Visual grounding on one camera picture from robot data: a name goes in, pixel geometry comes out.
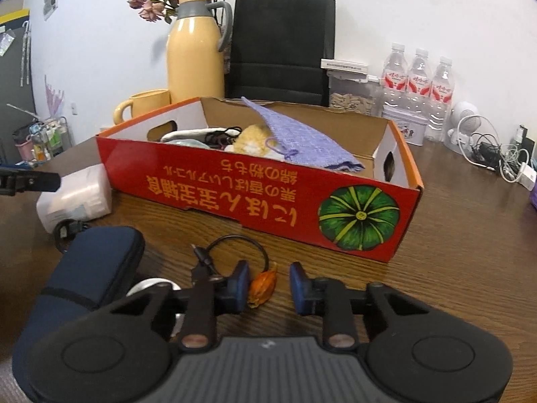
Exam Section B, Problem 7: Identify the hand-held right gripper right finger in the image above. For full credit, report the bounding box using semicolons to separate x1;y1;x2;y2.
289;261;437;353

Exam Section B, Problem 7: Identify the white ring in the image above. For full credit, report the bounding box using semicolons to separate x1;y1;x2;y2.
126;277;185;337

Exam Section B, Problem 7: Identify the yellow mug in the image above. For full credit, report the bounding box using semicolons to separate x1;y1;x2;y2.
113;89;172;126

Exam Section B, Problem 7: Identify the black looped cable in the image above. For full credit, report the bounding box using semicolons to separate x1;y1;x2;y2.
191;235;270;280

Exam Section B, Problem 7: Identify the storage rack with sundries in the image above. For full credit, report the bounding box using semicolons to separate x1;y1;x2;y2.
12;117;74;164

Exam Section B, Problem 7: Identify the small white desk fan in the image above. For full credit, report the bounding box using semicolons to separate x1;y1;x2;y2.
445;101;483;154

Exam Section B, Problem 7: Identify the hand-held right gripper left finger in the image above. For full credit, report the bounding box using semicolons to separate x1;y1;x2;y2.
101;260;251;353

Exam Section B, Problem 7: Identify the black charger with cable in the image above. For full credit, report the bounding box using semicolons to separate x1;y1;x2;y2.
472;134;504;164

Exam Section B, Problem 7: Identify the black cable bundle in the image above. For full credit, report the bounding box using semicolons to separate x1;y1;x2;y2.
203;126;244;148

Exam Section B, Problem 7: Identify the clear seed container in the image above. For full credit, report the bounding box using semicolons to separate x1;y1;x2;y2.
326;71;380;116

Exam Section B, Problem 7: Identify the white printed tin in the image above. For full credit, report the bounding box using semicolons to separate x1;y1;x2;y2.
382;105;429;147

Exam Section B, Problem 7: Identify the black power cord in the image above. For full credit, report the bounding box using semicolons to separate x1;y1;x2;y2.
52;218;93;255

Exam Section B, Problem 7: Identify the white flat box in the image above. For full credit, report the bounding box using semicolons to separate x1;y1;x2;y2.
321;58;370;75

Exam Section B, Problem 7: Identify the translucent white plastic container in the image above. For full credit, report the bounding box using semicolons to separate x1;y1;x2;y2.
36;165;112;233

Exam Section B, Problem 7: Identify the small black box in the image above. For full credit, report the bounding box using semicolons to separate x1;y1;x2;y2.
509;125;530;152

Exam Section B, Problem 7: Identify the grey cabinet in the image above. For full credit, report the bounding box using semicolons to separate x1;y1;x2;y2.
0;8;38;164

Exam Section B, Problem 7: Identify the yellow plush toy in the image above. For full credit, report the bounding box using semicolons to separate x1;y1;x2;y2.
227;124;288;160

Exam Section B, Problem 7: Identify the clear water bottle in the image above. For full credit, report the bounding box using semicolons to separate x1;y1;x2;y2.
380;43;408;109
406;48;433;115
425;56;456;142

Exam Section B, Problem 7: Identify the white hanging strip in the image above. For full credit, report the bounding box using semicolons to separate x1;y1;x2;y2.
20;21;32;87

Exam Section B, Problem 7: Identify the white cloth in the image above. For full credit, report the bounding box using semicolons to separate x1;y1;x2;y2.
159;128;212;148

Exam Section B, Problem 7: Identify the white power adapter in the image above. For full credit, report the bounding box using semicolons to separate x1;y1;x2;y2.
518;164;537;189

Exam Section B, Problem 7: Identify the white earphone cable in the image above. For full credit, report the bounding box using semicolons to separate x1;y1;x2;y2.
499;145;531;183

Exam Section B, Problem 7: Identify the purple knitted cloth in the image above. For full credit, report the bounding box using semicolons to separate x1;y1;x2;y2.
241;96;365;173

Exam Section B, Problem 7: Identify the yellow thermos jug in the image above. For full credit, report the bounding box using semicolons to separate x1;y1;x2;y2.
166;0;233;103

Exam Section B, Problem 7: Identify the black paper bag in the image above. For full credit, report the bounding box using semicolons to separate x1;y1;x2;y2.
224;0;336;107

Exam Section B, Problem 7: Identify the red printed cardboard box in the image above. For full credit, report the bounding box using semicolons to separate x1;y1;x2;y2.
96;96;424;263

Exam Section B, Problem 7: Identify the purple wall decoration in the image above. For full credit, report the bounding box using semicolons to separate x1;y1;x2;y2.
44;75;66;119

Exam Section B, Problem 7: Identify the dark blue zip case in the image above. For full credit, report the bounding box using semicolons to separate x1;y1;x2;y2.
21;226;146;345

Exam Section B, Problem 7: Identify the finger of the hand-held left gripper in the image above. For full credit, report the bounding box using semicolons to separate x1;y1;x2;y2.
0;167;62;196

